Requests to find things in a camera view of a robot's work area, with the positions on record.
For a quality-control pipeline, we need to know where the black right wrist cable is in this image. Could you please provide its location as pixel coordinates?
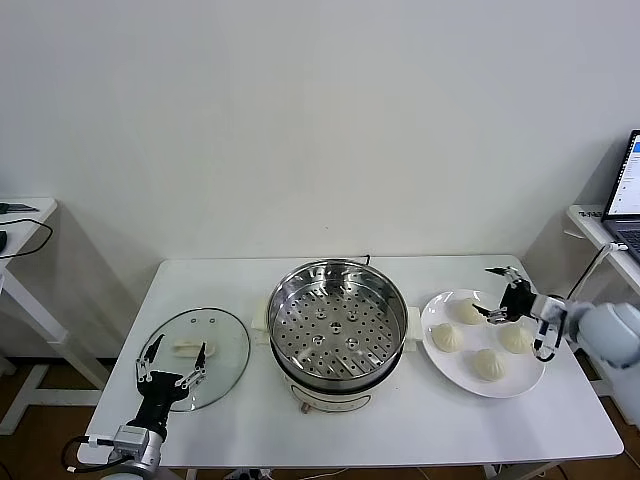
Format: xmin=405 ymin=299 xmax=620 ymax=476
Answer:
xmin=531 ymin=312 xmax=564 ymax=362

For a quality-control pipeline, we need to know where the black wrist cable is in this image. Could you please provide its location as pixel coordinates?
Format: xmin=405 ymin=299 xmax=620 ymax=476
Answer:
xmin=61 ymin=434 xmax=119 ymax=474
xmin=531 ymin=312 xmax=564 ymax=362

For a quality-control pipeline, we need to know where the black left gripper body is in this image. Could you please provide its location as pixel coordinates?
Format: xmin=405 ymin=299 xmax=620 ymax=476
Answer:
xmin=135 ymin=370 xmax=194 ymax=429

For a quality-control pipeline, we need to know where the white electric cooking pot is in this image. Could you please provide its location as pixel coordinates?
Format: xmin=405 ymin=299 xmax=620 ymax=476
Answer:
xmin=251 ymin=294 xmax=423 ymax=416

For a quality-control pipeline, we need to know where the round glass pot lid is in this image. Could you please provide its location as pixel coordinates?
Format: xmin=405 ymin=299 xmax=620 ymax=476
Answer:
xmin=137 ymin=307 xmax=251 ymax=414

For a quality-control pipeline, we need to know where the stainless steel steamer basket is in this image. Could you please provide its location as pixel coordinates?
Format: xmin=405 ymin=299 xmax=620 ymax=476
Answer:
xmin=266 ymin=258 xmax=409 ymax=395

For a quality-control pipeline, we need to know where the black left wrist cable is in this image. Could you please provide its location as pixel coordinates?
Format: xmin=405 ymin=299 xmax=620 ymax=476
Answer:
xmin=61 ymin=434 xmax=119 ymax=474

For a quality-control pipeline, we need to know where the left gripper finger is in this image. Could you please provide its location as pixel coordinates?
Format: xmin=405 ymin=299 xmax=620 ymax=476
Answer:
xmin=173 ymin=341 xmax=208 ymax=390
xmin=134 ymin=333 xmax=166 ymax=384

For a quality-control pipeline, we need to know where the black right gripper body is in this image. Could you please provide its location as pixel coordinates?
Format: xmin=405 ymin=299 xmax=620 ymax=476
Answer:
xmin=501 ymin=279 xmax=539 ymax=321

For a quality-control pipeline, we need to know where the white steamed baozi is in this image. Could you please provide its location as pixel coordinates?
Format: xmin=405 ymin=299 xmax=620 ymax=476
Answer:
xmin=472 ymin=348 xmax=510 ymax=383
xmin=497 ymin=323 xmax=536 ymax=355
xmin=452 ymin=298 xmax=487 ymax=326
xmin=430 ymin=323 xmax=466 ymax=354

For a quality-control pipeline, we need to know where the white laptop charging cable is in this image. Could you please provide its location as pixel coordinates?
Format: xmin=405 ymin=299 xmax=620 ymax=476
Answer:
xmin=567 ymin=242 xmax=629 ymax=301

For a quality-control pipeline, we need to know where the grey open laptop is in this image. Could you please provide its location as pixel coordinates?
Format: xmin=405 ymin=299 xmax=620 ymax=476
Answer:
xmin=599 ymin=129 xmax=640 ymax=266

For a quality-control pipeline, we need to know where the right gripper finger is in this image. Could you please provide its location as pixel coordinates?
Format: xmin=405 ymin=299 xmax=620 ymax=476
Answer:
xmin=484 ymin=266 xmax=524 ymax=289
xmin=472 ymin=303 xmax=511 ymax=324

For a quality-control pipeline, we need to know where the thin black cable loop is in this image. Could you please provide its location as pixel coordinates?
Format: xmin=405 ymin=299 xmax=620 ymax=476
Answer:
xmin=0 ymin=217 xmax=54 ymax=260

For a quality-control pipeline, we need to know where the white laptop side table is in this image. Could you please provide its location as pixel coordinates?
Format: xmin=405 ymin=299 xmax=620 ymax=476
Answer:
xmin=566 ymin=203 xmax=640 ymax=426

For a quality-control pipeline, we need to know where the white round plate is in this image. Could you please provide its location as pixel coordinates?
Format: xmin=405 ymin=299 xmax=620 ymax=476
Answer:
xmin=419 ymin=288 xmax=546 ymax=400

